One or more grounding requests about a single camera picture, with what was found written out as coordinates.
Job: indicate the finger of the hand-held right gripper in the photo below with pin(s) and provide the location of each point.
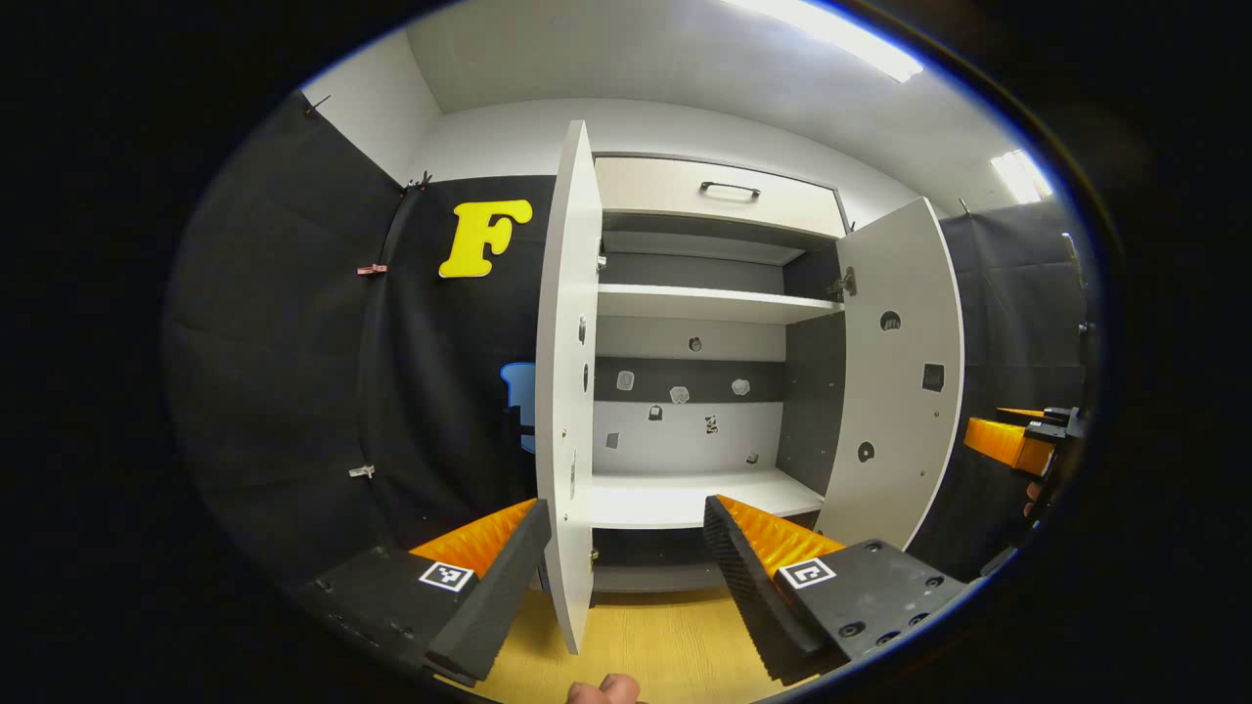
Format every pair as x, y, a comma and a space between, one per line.
1037, 418
1003, 445

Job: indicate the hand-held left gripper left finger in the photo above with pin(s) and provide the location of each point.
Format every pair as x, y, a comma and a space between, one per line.
499, 596

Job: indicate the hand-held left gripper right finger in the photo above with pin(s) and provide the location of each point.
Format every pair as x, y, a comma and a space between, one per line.
753, 596

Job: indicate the beige cabinet door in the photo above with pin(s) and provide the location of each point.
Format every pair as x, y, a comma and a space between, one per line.
567, 391
900, 411

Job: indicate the beige double-door shoe cabinet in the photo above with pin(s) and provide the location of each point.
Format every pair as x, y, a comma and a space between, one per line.
685, 440

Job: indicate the white cabinet bottom shelf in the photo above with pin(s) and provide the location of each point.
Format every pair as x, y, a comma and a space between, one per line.
675, 499

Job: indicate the white cabinet shelf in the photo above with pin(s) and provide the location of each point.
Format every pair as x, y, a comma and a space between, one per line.
704, 303
675, 499

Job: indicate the metal door hinge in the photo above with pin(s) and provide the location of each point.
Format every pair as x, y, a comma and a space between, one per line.
843, 284

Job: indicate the beige cabinet drawer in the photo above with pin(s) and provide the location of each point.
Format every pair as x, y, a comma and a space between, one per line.
665, 191

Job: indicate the small ceiling light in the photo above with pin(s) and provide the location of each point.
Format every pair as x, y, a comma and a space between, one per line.
1022, 176

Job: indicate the black cloth clip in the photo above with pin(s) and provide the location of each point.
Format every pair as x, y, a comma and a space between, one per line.
315, 104
419, 183

